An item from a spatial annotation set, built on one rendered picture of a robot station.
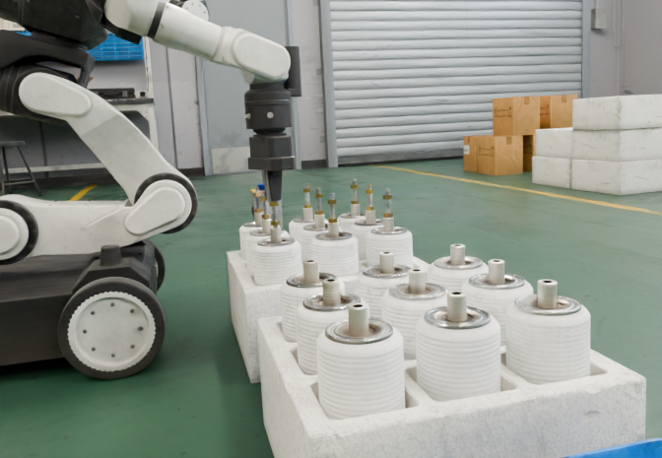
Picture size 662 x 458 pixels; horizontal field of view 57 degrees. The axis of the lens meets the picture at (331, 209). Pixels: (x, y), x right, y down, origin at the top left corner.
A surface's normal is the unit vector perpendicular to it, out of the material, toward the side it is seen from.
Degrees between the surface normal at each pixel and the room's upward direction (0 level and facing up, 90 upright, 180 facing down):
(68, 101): 90
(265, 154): 90
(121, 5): 106
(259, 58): 90
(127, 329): 90
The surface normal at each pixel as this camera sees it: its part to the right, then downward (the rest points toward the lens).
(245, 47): 0.40, 0.11
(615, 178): -0.95, 0.09
